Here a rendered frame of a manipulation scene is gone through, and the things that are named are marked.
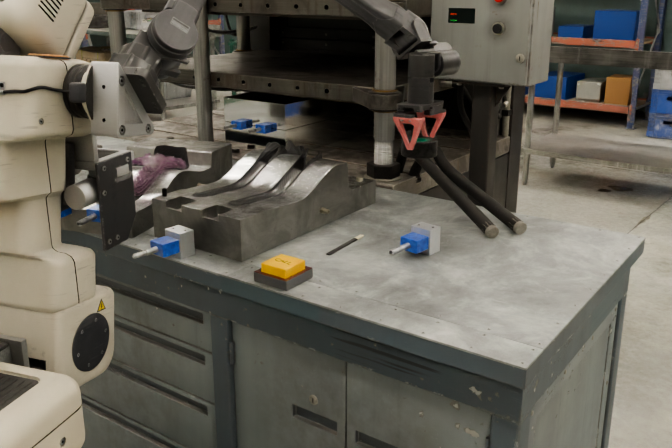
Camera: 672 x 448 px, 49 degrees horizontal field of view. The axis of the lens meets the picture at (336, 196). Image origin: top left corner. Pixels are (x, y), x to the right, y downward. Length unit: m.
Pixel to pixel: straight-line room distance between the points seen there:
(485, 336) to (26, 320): 0.77
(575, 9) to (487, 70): 6.20
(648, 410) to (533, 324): 1.45
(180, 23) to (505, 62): 1.04
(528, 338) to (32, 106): 0.84
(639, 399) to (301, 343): 1.56
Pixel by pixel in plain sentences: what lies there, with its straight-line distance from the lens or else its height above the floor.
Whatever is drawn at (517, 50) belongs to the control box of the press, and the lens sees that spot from 2.03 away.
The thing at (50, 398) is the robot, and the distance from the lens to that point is 1.10.
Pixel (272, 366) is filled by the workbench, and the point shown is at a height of 0.60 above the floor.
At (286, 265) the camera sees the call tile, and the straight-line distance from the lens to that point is 1.37.
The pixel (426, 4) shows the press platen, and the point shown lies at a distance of 2.35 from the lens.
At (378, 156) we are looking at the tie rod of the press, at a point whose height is 0.85.
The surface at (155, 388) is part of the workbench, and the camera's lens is 1.86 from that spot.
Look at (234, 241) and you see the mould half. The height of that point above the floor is 0.84.
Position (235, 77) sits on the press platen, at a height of 1.03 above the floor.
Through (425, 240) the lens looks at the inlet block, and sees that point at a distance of 1.51.
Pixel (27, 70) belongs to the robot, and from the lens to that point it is 1.18.
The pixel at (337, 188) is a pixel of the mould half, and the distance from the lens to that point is 1.71.
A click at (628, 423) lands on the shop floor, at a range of 2.60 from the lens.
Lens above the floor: 1.35
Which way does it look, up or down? 17 degrees down
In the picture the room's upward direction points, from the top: straight up
